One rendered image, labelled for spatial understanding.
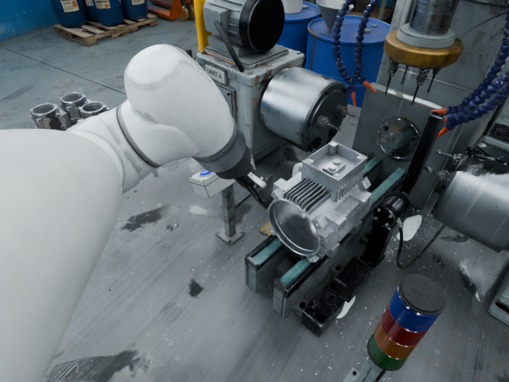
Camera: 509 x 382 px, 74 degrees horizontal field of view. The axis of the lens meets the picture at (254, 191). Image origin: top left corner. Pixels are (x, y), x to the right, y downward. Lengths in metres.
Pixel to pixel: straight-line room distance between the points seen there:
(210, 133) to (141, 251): 0.68
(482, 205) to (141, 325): 0.86
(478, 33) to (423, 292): 0.81
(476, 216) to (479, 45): 0.48
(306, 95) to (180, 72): 0.70
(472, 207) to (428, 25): 0.43
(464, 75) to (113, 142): 0.99
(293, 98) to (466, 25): 0.50
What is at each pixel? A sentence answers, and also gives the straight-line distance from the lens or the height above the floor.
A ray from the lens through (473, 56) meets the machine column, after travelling 1.18.
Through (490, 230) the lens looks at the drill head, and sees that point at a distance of 0.95.
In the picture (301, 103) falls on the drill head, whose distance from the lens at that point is 1.08.
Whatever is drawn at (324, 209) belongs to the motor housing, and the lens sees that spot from 0.78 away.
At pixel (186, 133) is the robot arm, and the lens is 0.46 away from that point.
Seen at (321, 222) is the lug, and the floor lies 1.08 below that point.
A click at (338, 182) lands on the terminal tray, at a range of 0.76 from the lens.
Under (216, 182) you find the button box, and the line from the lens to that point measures 0.86.
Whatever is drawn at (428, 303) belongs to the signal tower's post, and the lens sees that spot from 0.52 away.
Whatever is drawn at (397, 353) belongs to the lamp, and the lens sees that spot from 0.61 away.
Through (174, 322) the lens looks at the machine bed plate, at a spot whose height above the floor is 0.80.
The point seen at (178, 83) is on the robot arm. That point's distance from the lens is 0.42.
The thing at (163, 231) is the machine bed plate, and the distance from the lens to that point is 1.12.
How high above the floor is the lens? 1.62
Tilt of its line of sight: 42 degrees down
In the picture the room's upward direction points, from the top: straight up
